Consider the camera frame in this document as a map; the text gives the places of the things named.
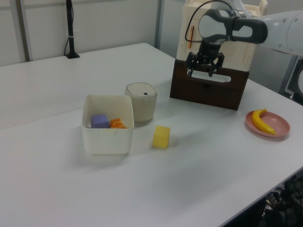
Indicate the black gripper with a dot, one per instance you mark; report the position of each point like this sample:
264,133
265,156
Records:
207,54

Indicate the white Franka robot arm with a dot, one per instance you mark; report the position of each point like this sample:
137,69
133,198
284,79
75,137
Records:
284,30

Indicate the cream plastic storage box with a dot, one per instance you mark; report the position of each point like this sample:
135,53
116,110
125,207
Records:
182,47

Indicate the dark wood cabinet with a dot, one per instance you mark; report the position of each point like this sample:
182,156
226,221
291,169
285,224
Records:
213,99

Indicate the small beige lidded trash can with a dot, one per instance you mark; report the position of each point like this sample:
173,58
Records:
144,106

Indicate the yellow toy banana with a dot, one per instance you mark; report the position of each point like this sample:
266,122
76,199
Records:
258,123

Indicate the yellow foam block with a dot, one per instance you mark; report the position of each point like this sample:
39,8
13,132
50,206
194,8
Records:
161,139

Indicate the pink plate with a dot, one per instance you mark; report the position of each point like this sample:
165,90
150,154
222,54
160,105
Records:
277,125

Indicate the grey framed white device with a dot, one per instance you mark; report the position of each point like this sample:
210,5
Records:
298,80

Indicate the orange toy piece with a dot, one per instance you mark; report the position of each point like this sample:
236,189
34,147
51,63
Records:
116,124

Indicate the purple foam block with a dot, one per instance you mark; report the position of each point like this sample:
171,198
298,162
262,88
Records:
99,121

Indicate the white square plastic bin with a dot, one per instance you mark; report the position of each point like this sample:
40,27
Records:
106,142

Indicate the black chair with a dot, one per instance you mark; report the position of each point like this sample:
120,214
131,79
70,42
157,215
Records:
291,201

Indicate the black camera stand pole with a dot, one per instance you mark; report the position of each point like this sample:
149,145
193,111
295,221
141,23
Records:
70,23

